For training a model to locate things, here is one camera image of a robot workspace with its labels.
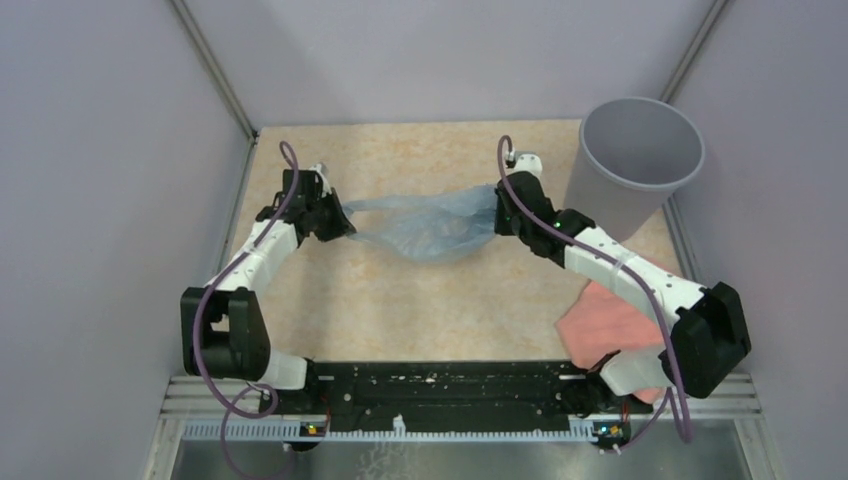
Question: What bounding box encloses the blue plastic trash bag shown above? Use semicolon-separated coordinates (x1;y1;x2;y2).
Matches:
343;184;497;263

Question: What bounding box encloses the grey plastic trash bin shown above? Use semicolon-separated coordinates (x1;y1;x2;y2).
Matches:
563;97;706;241

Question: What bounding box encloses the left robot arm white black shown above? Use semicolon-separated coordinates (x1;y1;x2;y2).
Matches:
180;164;355;414

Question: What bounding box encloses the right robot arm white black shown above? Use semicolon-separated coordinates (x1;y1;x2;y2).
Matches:
495;171;751;412

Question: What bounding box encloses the pink cloth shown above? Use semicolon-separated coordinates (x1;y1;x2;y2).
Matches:
555;281;664;369

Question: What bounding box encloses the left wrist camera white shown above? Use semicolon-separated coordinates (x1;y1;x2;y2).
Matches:
309;163;332;198

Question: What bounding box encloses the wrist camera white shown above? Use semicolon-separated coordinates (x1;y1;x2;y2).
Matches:
309;163;332;198
505;151;543;179

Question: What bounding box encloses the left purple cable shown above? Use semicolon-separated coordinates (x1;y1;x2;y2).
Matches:
188;140;301;480

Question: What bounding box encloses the purple cable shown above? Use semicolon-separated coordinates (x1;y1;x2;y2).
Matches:
496;135;696;455
188;140;301;480

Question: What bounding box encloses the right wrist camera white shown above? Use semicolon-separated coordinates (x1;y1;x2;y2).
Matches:
505;151;543;179

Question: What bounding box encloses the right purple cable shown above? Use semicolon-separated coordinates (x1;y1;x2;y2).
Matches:
496;135;696;455

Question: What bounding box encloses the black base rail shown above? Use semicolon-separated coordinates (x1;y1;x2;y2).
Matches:
260;360;653;433

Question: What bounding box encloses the left aluminium frame post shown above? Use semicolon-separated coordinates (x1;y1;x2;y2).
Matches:
166;0;258;144

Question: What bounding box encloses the aluminium frame post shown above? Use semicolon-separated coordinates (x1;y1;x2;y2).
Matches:
658;0;734;104
166;0;258;144

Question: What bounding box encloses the grey slotted cable duct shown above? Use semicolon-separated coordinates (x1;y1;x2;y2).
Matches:
182;417;598;443

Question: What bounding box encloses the right aluminium frame post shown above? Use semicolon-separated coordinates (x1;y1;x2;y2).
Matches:
658;0;734;104

